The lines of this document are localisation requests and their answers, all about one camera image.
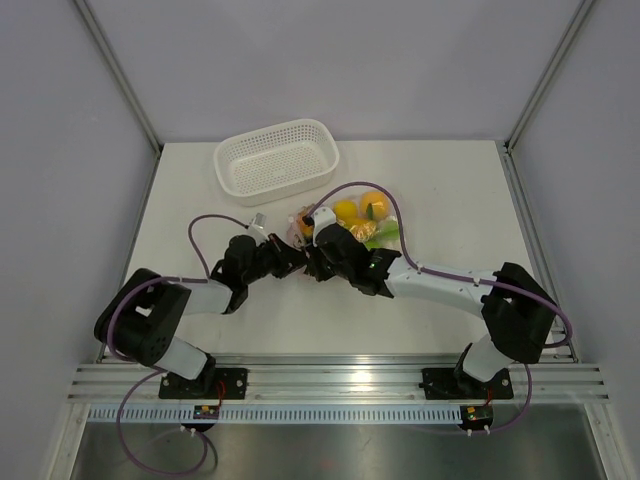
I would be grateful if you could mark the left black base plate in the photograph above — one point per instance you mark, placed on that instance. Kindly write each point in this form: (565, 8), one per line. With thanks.
(222, 382)

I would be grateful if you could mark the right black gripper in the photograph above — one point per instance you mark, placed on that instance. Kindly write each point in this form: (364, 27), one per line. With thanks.
(320, 273)

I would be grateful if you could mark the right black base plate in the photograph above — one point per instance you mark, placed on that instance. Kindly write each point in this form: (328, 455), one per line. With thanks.
(441, 383)

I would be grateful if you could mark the left aluminium frame post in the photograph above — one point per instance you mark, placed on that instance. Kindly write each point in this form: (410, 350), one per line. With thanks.
(99, 38)

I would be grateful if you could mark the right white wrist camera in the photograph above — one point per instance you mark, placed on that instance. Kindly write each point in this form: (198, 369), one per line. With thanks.
(320, 219)

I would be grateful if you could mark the white slotted cable duct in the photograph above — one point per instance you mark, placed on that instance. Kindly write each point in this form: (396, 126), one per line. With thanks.
(278, 414)

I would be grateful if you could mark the fake yellow mango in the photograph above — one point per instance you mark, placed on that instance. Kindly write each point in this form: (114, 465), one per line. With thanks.
(362, 229)

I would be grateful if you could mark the aluminium frame post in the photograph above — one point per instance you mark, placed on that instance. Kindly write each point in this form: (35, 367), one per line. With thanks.
(551, 70)
(99, 38)

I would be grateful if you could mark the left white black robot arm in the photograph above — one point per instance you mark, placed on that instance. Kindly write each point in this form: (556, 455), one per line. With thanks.
(141, 321)

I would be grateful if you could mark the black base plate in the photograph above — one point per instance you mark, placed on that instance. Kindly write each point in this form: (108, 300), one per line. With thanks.
(441, 383)
(222, 382)

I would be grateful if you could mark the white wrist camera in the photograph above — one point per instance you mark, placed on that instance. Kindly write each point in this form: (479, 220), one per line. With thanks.
(320, 219)
(256, 227)

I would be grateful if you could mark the fake round orange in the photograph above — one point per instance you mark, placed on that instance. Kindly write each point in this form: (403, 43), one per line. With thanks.
(374, 205)

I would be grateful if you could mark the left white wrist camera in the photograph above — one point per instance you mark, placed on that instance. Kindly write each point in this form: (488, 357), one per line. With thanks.
(256, 227)

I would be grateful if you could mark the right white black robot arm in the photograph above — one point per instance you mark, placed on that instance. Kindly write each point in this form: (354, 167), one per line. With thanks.
(517, 312)

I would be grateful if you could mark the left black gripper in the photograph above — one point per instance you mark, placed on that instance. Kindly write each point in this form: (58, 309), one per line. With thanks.
(287, 257)

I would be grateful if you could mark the white perforated plastic basket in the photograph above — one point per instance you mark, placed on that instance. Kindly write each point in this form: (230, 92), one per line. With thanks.
(276, 162)

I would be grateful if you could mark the clear zip top bag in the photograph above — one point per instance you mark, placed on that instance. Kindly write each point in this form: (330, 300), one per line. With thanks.
(301, 244)

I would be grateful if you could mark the fake orange pineapple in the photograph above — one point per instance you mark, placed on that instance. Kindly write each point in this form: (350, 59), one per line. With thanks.
(300, 227)

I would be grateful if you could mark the right aluminium frame post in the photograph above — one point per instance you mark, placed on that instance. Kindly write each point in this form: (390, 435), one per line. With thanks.
(551, 70)

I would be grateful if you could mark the aluminium mounting rail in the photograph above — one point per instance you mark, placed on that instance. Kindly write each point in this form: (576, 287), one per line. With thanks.
(350, 379)

